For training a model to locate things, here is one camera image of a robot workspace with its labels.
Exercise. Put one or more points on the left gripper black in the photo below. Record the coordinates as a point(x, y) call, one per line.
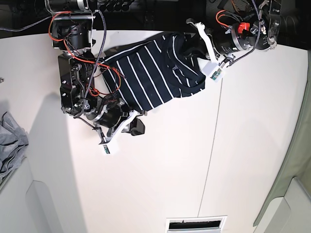
point(235, 38)

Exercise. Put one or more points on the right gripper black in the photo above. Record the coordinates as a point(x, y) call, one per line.
point(111, 114)

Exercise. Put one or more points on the navy white striped t-shirt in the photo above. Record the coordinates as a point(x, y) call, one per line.
point(153, 72)

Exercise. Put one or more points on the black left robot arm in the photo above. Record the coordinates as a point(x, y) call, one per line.
point(254, 28)

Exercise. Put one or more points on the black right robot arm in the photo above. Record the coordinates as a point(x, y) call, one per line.
point(70, 30)

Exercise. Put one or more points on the grey crumpled cloth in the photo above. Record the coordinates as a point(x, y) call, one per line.
point(13, 144)

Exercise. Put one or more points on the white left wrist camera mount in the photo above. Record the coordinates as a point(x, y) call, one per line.
point(215, 68)

